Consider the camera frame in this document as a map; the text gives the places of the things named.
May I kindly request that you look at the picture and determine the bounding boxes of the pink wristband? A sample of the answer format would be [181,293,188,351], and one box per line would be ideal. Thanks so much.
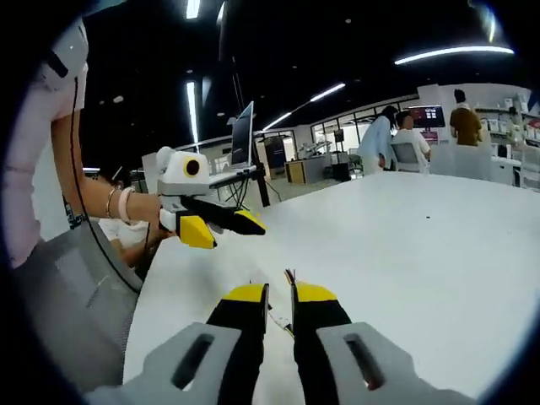
[119,187,138,225]

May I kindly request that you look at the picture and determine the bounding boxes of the white wall shelves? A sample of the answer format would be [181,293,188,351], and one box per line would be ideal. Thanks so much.
[476,91,540,149]

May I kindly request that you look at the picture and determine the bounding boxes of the JST connector with coloured wires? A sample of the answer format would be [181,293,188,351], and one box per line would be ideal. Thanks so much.
[267,267,296,343]

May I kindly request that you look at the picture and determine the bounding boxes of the dark standing sign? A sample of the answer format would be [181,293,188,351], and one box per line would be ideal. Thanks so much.
[265,136,289,181]

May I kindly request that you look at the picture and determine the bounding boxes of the white desk with black legs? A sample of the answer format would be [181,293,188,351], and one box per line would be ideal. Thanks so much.
[208,165,272,208]

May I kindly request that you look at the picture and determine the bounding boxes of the person's left hand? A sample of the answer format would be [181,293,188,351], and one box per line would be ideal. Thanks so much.
[132,192,165,225]

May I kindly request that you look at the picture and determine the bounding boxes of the grey mesh chair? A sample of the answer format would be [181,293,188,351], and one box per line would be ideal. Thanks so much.
[390,142,422,173]

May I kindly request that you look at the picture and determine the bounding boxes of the brown cabinet box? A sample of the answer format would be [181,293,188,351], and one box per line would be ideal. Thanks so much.
[285,160,308,185]

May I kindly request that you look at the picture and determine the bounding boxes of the thin gold bracelet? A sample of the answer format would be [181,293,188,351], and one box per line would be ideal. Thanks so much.
[105,187,120,219]

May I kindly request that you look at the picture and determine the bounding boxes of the white worn device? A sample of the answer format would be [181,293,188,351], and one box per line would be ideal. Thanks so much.
[44,19,90,81]

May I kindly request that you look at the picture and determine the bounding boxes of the person's pink shirt torso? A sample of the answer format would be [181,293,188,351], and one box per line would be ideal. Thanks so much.
[6,58,89,271]

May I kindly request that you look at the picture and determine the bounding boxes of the black device cable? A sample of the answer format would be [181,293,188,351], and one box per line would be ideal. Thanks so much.
[68,71,143,294]

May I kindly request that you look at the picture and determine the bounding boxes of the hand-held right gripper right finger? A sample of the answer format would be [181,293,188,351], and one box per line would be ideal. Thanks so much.
[289,281,477,405]

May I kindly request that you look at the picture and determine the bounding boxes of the wall screen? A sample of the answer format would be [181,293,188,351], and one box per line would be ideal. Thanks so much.
[408,105,446,130]

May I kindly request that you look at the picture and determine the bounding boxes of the dark computer monitor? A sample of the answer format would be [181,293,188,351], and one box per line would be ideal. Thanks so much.
[229,100,257,169]

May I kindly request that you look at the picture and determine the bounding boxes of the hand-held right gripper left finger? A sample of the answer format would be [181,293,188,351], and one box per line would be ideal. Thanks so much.
[86,283,271,405]

